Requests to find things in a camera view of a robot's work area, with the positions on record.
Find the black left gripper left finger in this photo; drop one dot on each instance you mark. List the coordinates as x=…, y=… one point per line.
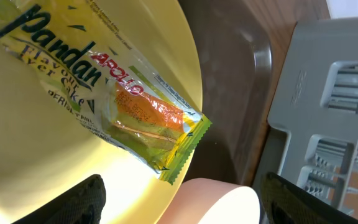
x=82, y=204

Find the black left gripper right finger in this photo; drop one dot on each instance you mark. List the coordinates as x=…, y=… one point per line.
x=285, y=203

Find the yellow plate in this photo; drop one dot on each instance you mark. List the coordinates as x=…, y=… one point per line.
x=44, y=149

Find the pink bowl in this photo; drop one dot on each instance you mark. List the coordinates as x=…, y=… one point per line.
x=211, y=201

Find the pandan cake wrapper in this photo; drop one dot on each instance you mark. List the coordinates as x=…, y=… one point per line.
x=89, y=67

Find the grey dishwasher rack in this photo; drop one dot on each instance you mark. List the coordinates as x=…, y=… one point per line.
x=313, y=141

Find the brown serving tray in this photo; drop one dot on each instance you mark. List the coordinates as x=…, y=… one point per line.
x=236, y=66

